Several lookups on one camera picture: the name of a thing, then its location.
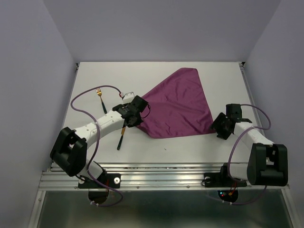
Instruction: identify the purple cloth napkin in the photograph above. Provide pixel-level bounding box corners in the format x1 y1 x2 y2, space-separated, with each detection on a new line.
138 68 214 139

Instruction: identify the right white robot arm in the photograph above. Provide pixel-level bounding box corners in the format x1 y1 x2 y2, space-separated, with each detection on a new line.
211 104 288 187

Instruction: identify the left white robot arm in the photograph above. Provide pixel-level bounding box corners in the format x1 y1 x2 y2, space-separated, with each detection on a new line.
50 95 150 189

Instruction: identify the gold knife dark handle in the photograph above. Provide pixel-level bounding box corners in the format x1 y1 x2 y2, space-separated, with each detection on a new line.
117 127 126 150

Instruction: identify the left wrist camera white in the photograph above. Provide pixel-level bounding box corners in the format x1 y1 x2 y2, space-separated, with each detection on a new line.
121 92 134 100

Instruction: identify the gold fork dark handle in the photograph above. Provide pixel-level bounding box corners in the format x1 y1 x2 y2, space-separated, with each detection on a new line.
96 88 107 114

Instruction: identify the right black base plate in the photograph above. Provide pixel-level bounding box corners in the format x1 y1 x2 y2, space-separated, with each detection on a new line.
201 172 247 188

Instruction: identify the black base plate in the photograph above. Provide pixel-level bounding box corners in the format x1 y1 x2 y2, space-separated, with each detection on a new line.
77 173 121 189
201 172 247 188

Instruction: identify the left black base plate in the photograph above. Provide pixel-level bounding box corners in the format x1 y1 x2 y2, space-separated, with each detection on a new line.
77 173 121 189

